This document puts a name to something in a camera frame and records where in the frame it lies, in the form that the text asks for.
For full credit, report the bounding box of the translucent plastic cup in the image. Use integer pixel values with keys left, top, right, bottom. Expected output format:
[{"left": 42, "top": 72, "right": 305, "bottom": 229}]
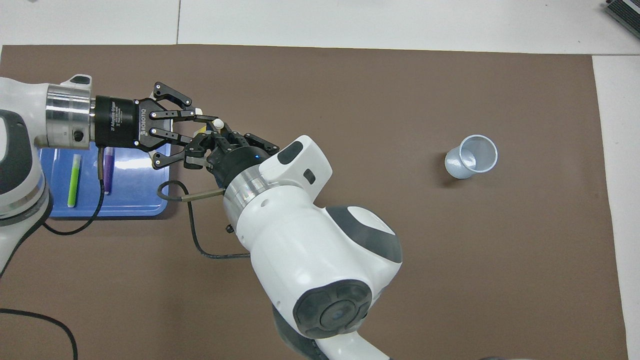
[{"left": 445, "top": 134, "right": 499, "bottom": 179}]

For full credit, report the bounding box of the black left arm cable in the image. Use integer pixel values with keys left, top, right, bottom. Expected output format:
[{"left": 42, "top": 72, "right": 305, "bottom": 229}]
[{"left": 0, "top": 146, "right": 107, "bottom": 360}]

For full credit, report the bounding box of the green pen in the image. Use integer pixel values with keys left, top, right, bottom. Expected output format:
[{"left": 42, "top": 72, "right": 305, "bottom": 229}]
[{"left": 67, "top": 153, "right": 82, "bottom": 208}]

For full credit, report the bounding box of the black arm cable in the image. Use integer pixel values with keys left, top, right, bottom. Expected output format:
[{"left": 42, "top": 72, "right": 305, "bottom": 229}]
[
  {"left": 157, "top": 180, "right": 252, "bottom": 260},
  {"left": 0, "top": 146, "right": 107, "bottom": 360}
]

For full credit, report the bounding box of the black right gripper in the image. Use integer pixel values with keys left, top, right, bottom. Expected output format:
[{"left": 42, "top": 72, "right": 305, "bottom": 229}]
[{"left": 183, "top": 125, "right": 281, "bottom": 190}]

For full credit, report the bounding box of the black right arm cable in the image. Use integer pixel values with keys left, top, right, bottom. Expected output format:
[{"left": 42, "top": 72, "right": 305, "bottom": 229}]
[{"left": 157, "top": 180, "right": 252, "bottom": 260}]

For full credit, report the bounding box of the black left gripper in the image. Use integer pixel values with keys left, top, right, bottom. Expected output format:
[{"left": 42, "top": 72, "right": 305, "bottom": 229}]
[{"left": 94, "top": 81, "right": 221, "bottom": 171}]

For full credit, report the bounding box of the blue plastic tray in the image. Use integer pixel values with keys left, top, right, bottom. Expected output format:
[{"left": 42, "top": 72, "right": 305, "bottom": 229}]
[{"left": 39, "top": 141, "right": 174, "bottom": 219}]

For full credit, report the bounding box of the grey ribbed device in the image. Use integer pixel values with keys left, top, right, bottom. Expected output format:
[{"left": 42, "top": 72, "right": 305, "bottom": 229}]
[{"left": 604, "top": 0, "right": 640, "bottom": 27}]

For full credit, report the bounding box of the brown table mat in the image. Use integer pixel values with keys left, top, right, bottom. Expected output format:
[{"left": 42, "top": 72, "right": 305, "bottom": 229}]
[{"left": 0, "top": 44, "right": 630, "bottom": 360}]

